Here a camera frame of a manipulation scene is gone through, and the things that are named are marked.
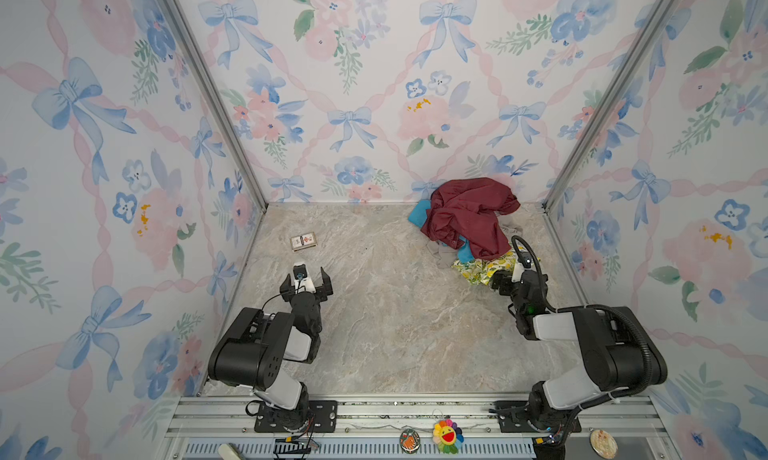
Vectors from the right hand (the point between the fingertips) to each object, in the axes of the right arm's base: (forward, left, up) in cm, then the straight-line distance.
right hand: (513, 267), depth 94 cm
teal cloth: (+27, +28, -6) cm, 40 cm away
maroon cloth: (+18, +12, +6) cm, 22 cm away
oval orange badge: (-45, +34, -6) cm, 57 cm away
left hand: (-5, +63, +5) cm, 64 cm away
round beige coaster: (-45, -12, -7) cm, 47 cm away
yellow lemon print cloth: (-2, +10, 0) cm, 11 cm away
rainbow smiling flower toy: (-44, +24, -5) cm, 51 cm away
